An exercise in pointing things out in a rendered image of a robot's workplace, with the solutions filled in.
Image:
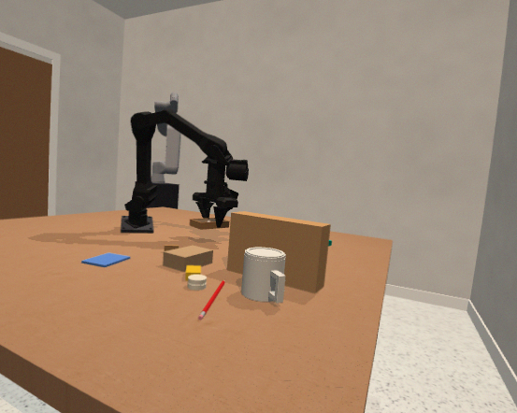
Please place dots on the yellow rectangular block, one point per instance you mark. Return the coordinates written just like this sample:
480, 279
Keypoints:
192, 270

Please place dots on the red pencil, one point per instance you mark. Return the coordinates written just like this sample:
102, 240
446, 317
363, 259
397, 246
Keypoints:
210, 301

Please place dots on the brown rectangular block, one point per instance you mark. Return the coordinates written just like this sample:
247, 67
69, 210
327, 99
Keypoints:
305, 244

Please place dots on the cream round disc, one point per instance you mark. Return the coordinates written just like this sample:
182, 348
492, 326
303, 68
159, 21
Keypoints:
197, 287
197, 279

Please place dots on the wooden ball tray with clear cover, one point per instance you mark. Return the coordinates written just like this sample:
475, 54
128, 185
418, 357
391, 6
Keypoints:
207, 223

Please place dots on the tan flat rectangular box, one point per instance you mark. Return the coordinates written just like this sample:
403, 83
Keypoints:
192, 255

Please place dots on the blue flat rectangular pad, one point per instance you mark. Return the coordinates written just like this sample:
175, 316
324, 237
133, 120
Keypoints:
106, 260

